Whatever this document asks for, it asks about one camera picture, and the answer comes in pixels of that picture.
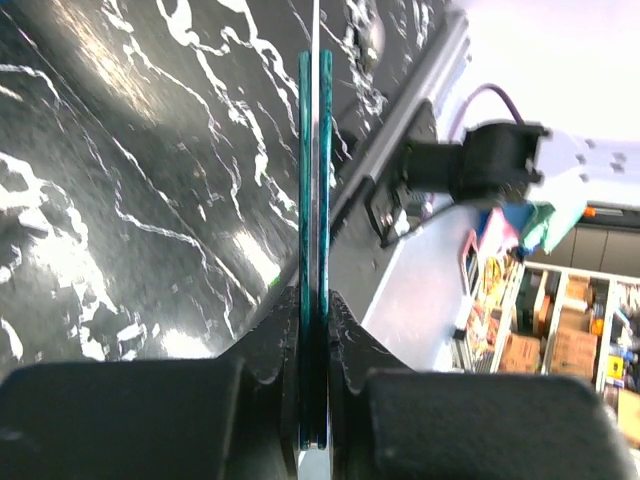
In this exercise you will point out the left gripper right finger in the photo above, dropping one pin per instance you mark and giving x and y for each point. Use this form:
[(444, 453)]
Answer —
[(391, 422)]

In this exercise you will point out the knife with green handle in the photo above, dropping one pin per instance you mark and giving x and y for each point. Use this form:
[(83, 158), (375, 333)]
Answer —
[(315, 103)]

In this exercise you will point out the shelf with boxes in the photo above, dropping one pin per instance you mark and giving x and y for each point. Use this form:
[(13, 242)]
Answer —
[(527, 317)]

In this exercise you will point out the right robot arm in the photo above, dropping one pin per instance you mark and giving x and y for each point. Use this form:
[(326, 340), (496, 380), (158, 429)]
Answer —
[(525, 162)]

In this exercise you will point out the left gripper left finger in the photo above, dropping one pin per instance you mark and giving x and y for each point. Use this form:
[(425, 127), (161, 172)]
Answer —
[(229, 417)]

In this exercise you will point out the coloured cloth pile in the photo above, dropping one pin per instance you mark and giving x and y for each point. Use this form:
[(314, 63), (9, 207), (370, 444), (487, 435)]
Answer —
[(519, 230)]

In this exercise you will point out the aluminium frame rail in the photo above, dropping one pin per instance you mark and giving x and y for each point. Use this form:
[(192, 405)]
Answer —
[(435, 72)]

